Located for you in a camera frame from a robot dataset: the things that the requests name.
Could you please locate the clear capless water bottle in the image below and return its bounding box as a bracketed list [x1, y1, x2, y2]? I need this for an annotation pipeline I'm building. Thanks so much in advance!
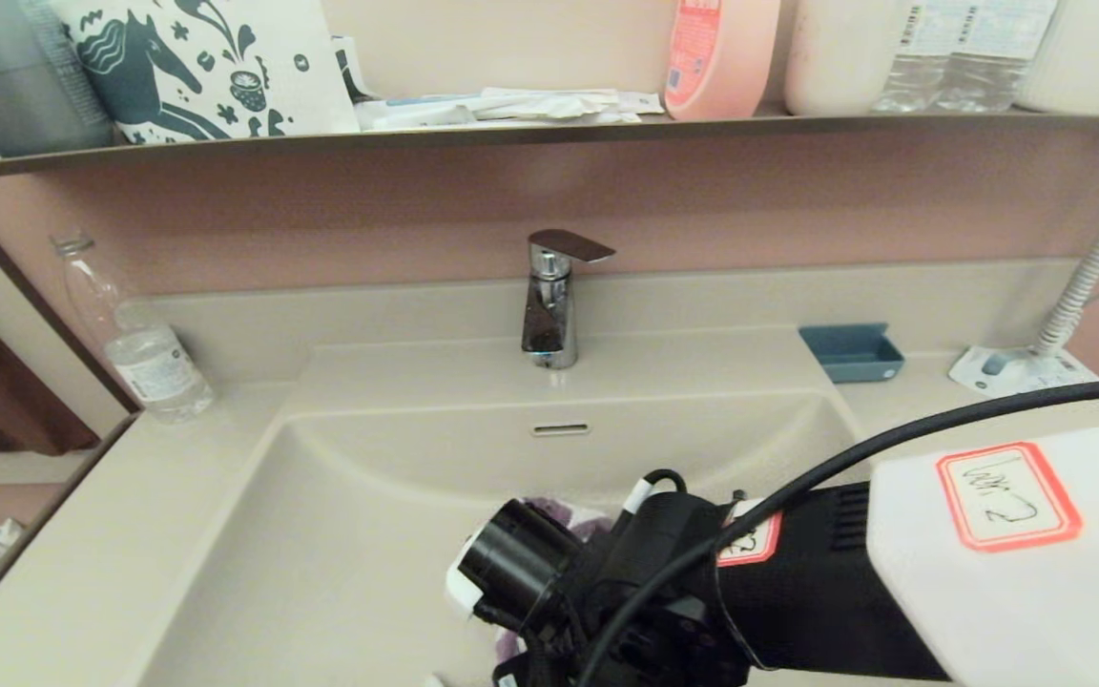
[51, 229, 216, 424]

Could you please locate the white mug with handle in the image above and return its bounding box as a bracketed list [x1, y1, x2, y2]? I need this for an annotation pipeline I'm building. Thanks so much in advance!
[1014, 0, 1099, 116]

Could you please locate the blue soap dish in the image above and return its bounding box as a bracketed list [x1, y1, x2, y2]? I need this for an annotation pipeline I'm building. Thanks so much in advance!
[798, 323, 906, 385]

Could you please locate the beige ceramic sink basin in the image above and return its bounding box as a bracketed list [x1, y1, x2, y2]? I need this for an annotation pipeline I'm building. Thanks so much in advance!
[135, 386, 1006, 687]

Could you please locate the purple white striped towel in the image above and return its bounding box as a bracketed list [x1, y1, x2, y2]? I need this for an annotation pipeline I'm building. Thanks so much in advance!
[490, 495, 619, 661]

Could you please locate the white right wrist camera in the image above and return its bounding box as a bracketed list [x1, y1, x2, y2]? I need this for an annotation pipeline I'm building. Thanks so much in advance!
[444, 548, 490, 623]

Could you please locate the chrome lever faucet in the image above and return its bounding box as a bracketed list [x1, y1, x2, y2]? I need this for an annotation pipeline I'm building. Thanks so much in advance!
[520, 228, 617, 370]

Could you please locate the pink plastic bottle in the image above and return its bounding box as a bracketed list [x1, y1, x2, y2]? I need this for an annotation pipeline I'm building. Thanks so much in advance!
[662, 0, 783, 122]

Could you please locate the clear labelled water bottle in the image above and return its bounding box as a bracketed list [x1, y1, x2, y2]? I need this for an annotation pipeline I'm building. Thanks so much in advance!
[937, 0, 1058, 114]
[872, 0, 957, 114]

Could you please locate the thin black cable white tag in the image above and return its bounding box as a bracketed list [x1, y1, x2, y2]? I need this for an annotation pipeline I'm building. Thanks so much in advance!
[620, 468, 690, 518]

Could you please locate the brown wall shelf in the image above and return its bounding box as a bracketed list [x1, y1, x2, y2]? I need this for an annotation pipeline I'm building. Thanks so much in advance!
[0, 103, 1099, 184]

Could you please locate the white coiled cord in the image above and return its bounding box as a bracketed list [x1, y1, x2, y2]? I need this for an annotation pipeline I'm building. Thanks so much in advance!
[1033, 157, 1099, 358]

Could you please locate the white round container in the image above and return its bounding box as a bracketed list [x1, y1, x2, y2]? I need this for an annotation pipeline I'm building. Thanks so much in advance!
[783, 0, 915, 117]

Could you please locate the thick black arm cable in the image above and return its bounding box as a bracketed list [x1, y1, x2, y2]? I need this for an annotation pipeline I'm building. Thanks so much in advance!
[576, 378, 1099, 687]

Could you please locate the white bag with horse print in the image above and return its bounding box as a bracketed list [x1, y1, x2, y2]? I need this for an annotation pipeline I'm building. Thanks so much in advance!
[49, 0, 362, 146]

